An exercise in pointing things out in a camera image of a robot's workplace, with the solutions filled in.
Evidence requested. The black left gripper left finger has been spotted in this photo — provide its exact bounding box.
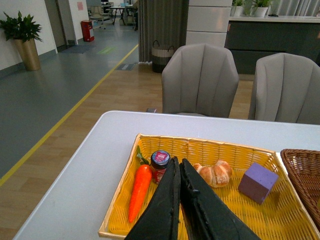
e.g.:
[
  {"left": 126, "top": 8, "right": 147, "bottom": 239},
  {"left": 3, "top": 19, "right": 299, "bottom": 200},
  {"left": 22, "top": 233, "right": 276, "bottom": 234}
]
[{"left": 125, "top": 156, "right": 181, "bottom": 240}]

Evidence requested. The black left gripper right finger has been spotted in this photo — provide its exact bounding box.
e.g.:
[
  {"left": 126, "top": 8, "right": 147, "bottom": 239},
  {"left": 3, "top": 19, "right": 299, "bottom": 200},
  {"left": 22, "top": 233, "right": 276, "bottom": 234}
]
[{"left": 179, "top": 158, "right": 260, "bottom": 240}]

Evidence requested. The yellow wicker basket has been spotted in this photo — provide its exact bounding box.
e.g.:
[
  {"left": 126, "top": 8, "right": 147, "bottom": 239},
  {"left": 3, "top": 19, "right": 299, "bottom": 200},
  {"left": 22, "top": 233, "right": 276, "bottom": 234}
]
[{"left": 98, "top": 134, "right": 320, "bottom": 240}]

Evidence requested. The brown wicker basket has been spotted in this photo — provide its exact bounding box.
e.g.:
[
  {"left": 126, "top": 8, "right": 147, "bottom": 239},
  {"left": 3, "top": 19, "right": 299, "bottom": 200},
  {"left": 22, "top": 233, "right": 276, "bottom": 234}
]
[{"left": 280, "top": 148, "right": 320, "bottom": 229}]

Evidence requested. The striped laundry basket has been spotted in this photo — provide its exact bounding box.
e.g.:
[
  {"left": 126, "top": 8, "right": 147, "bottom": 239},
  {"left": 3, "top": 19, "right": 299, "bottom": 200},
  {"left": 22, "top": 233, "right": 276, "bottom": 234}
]
[{"left": 151, "top": 40, "right": 175, "bottom": 73}]

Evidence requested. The toy croissant bread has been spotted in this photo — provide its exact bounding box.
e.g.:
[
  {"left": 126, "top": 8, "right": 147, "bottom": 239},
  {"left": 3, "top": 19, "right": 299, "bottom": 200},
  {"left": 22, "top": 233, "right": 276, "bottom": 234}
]
[{"left": 193, "top": 159, "right": 233, "bottom": 188}]

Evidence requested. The toy orange carrot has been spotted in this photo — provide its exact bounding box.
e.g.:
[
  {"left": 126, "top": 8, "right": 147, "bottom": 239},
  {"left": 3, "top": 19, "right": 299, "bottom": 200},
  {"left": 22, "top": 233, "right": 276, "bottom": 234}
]
[{"left": 128, "top": 146, "right": 153, "bottom": 223}]

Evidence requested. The small labelled jar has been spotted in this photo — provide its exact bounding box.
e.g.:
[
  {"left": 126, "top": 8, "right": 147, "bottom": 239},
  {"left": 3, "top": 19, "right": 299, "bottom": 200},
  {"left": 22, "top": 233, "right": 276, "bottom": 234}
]
[{"left": 150, "top": 150, "right": 171, "bottom": 184}]

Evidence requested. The purple foam cube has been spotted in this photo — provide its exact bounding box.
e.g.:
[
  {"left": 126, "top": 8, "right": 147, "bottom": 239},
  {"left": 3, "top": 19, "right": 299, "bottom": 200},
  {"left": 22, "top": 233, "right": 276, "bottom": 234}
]
[{"left": 238, "top": 162, "right": 279, "bottom": 205}]

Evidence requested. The grey chair left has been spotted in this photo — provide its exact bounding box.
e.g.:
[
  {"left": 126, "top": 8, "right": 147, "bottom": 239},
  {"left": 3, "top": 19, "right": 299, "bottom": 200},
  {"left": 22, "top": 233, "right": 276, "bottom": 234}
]
[{"left": 161, "top": 43, "right": 239, "bottom": 118}]

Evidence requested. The grey chair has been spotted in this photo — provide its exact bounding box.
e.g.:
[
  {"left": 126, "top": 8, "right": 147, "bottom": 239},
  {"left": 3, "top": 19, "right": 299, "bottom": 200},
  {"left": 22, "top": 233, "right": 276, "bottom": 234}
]
[
  {"left": 161, "top": 43, "right": 239, "bottom": 118},
  {"left": 248, "top": 53, "right": 320, "bottom": 125}
]

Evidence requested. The grey chair right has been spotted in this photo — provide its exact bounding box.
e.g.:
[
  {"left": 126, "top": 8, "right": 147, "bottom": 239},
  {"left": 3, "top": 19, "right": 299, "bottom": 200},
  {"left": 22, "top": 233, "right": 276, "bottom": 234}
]
[{"left": 248, "top": 53, "right": 320, "bottom": 125}]

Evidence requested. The dark grey counter cabinet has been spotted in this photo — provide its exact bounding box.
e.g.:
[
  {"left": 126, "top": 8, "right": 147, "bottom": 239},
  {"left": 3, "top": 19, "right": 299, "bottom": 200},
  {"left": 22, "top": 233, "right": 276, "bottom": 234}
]
[{"left": 224, "top": 15, "right": 320, "bottom": 75}]

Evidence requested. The white pillar cabinet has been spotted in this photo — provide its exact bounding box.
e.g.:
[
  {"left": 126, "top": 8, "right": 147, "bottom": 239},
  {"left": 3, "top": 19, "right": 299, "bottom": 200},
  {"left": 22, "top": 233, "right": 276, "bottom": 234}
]
[{"left": 185, "top": 0, "right": 232, "bottom": 47}]

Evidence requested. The grey curtain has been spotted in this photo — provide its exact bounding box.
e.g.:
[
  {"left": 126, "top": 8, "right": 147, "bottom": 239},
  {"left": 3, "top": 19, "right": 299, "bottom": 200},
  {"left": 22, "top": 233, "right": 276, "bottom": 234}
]
[{"left": 138, "top": 0, "right": 189, "bottom": 62}]

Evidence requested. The white potted plant left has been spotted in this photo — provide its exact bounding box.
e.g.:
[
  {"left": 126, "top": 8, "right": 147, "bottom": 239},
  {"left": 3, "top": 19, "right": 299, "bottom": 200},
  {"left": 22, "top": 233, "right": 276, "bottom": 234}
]
[{"left": 230, "top": 0, "right": 246, "bottom": 17}]

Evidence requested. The white potted plant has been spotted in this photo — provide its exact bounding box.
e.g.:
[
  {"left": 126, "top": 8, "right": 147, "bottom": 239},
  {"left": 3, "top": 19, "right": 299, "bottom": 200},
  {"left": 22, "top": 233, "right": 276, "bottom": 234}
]
[
  {"left": 251, "top": 0, "right": 272, "bottom": 18},
  {"left": 230, "top": 0, "right": 246, "bottom": 17}
]

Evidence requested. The red bin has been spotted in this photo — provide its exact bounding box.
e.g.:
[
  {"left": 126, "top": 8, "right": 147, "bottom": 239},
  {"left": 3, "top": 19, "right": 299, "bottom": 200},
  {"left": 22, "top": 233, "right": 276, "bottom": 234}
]
[{"left": 80, "top": 20, "right": 95, "bottom": 42}]

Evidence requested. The far office desk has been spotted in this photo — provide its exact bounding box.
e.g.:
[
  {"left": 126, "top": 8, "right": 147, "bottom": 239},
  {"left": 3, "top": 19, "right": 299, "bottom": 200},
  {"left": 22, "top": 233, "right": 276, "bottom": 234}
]
[{"left": 110, "top": 5, "right": 137, "bottom": 31}]

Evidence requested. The white potted plant right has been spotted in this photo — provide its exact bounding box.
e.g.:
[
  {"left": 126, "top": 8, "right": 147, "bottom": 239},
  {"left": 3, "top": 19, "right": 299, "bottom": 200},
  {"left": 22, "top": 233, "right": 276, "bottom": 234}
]
[{"left": 251, "top": 0, "right": 272, "bottom": 18}]

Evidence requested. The office chair far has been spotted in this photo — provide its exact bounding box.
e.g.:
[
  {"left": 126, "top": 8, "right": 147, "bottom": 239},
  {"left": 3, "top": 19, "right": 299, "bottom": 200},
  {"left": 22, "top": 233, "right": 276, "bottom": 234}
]
[{"left": 90, "top": 5, "right": 107, "bottom": 28}]

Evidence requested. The potted plant gold vase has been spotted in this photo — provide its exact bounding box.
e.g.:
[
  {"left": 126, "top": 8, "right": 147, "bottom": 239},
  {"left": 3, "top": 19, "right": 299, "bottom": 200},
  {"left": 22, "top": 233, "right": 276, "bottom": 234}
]
[{"left": 0, "top": 11, "right": 42, "bottom": 71}]

